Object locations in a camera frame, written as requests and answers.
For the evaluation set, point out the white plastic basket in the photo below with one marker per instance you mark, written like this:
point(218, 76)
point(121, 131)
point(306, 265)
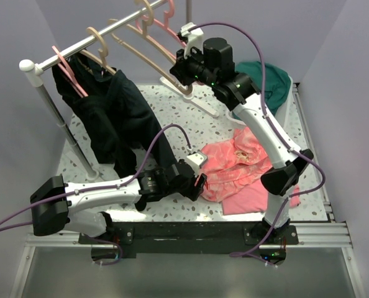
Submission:
point(282, 115)

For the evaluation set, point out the pink patterned shorts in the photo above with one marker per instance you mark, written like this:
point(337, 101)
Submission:
point(233, 164)

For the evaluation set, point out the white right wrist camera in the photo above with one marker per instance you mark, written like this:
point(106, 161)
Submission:
point(192, 37)

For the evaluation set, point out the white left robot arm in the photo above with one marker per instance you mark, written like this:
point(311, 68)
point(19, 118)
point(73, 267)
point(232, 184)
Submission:
point(57, 205)

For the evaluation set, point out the white metal clothes rack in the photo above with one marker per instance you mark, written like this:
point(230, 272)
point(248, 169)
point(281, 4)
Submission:
point(34, 71)

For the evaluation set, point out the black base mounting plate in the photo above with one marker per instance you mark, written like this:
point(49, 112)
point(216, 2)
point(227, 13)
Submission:
point(176, 238)

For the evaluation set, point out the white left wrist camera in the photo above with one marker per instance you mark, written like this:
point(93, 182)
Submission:
point(196, 160)

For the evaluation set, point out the teal green garment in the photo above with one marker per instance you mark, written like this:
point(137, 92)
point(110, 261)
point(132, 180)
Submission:
point(277, 82)

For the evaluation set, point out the black shorts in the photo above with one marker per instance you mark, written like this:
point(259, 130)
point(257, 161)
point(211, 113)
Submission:
point(87, 96)

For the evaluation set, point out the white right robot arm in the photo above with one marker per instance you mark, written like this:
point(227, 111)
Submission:
point(210, 62)

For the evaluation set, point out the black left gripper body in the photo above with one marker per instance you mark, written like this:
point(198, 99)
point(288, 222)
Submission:
point(188, 190)

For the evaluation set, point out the black trousers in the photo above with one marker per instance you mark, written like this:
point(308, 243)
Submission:
point(118, 119)

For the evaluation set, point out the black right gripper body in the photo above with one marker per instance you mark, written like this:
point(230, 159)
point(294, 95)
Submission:
point(192, 69)

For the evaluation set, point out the pink hanger with black garment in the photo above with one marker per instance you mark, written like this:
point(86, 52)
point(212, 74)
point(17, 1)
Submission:
point(66, 69)

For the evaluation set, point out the beige hanger with black garment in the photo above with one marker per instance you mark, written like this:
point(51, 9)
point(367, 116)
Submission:
point(103, 51)

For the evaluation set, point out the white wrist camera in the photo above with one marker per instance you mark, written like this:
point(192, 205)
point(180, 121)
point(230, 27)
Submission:
point(196, 160)
point(192, 37)

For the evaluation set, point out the pink plastic hanger right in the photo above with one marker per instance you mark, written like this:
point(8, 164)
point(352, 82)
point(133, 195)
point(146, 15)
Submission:
point(149, 20)

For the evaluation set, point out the plain pink folded cloth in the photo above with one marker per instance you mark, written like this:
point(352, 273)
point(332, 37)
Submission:
point(251, 199)

